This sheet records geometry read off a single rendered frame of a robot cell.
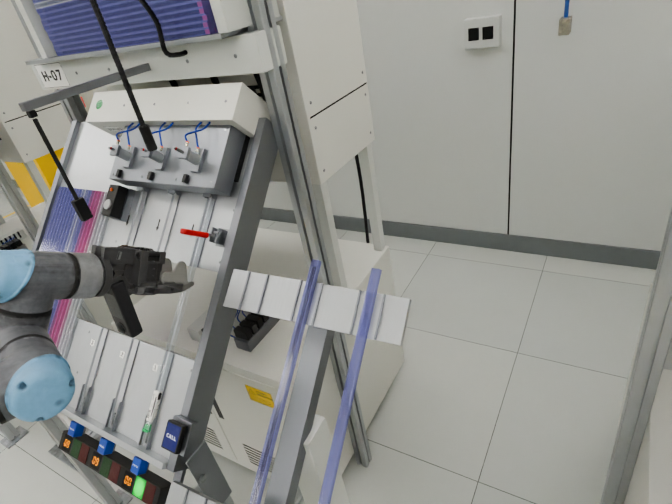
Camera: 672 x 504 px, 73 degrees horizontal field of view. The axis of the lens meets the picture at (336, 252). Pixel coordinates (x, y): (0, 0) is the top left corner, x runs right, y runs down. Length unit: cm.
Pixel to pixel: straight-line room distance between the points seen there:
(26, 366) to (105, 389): 47
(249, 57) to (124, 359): 68
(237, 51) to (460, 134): 164
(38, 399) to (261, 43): 67
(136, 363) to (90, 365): 15
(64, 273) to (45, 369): 17
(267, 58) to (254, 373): 75
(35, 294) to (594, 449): 162
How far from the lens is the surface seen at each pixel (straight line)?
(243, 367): 125
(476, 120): 238
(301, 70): 109
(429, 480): 169
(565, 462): 177
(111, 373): 115
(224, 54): 98
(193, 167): 98
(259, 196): 97
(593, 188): 243
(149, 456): 102
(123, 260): 87
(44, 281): 79
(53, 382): 69
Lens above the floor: 145
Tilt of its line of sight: 32 degrees down
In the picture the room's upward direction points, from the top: 12 degrees counter-clockwise
